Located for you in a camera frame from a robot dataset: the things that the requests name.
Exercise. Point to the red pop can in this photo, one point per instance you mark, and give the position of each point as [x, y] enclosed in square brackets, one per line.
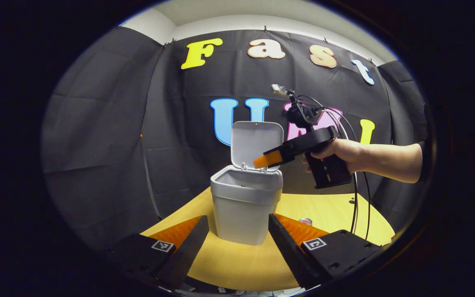
[306, 221]

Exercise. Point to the wooden desktop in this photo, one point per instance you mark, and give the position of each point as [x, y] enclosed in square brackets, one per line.
[237, 264]

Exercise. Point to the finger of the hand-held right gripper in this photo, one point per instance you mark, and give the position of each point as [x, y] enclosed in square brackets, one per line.
[268, 159]

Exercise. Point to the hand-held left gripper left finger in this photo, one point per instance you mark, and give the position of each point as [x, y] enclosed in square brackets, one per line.
[188, 251]

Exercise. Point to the black backdrop cloth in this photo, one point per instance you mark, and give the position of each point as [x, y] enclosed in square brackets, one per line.
[109, 136]

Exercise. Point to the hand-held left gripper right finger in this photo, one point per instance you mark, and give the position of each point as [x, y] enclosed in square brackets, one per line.
[289, 253]

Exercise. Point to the grey desktop garbage bin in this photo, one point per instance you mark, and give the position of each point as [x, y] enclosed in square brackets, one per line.
[243, 210]

